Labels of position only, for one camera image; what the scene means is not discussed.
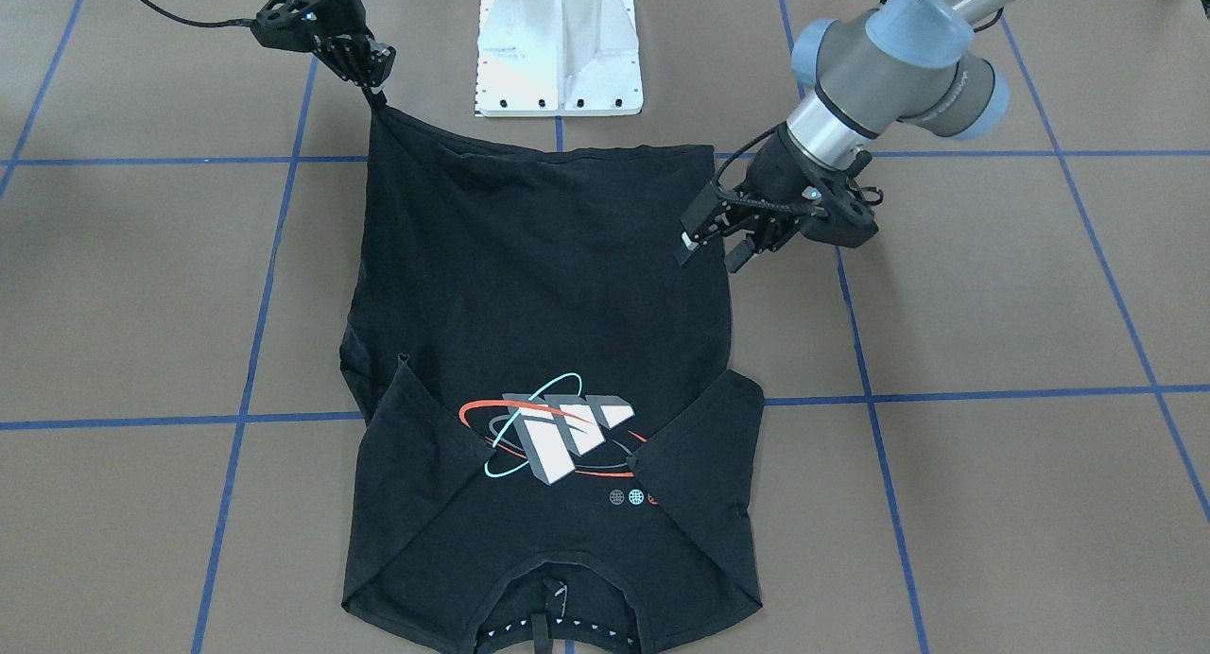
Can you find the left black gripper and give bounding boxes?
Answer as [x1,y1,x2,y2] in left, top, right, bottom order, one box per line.
[675,130,883,273]

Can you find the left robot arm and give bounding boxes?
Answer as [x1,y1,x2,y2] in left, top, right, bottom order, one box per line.
[678,0,1016,273]

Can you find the brown paper table cover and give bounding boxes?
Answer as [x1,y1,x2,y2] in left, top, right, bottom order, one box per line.
[2,0,1209,653]

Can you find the black printed t-shirt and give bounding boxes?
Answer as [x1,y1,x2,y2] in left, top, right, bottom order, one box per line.
[338,107,764,653]

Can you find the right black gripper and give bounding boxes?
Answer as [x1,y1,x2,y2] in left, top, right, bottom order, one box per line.
[250,0,396,111]

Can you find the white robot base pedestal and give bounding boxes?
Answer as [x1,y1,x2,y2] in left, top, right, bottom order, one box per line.
[476,0,645,117]

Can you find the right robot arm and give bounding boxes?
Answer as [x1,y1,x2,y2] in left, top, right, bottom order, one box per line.
[250,0,396,109]

